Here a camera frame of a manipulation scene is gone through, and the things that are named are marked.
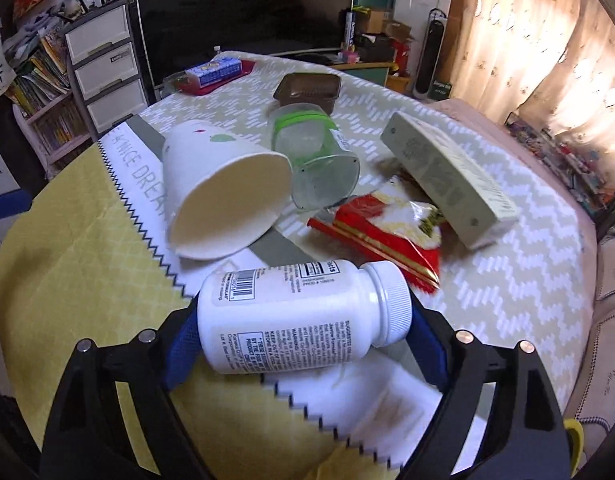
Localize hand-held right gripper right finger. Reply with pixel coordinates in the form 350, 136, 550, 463
402, 295, 573, 480

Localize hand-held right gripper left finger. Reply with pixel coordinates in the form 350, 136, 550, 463
40, 305, 213, 480

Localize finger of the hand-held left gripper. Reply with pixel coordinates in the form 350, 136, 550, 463
0, 191, 34, 222

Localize red snack packet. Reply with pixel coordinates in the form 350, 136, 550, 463
307, 175, 448, 293

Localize white pill bottle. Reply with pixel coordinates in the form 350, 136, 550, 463
196, 259, 413, 376

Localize paper cup with green print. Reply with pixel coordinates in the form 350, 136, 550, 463
162, 119, 293, 261

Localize black bin with yellow rim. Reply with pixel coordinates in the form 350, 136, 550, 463
565, 417, 585, 480

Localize long beige carton box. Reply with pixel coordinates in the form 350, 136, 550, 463
381, 111, 521, 251

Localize clear plastic cup green band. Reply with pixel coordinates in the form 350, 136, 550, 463
270, 102, 361, 211

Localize brown plastic tray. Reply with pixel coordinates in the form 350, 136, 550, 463
274, 72, 342, 113

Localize shelf of books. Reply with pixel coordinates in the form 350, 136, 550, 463
2, 10, 93, 171

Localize white calligraphy paper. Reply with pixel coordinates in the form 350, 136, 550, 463
0, 25, 18, 103

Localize white plastic drawer unit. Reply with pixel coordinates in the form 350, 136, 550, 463
62, 0, 151, 138

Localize beige sofa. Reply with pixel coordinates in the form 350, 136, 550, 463
562, 230, 615, 431

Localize cluttered glass table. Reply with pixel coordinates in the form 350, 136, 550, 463
502, 112, 615, 211

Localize blue tissue pack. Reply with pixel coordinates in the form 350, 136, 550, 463
185, 57, 243, 86

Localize red tray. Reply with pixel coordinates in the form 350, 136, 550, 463
175, 59, 256, 96

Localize green television cabinet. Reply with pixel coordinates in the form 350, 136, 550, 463
332, 60, 403, 86

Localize red box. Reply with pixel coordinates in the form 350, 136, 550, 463
392, 40, 413, 73

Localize white black tower fan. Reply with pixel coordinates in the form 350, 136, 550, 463
412, 7, 451, 101

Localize large black television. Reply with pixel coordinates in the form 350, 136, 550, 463
134, 0, 358, 93

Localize open cardboard box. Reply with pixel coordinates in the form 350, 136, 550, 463
365, 10, 413, 43

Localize black white book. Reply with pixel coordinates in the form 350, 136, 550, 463
345, 10, 361, 53

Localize cream embroidered curtain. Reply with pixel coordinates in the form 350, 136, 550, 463
447, 0, 615, 126

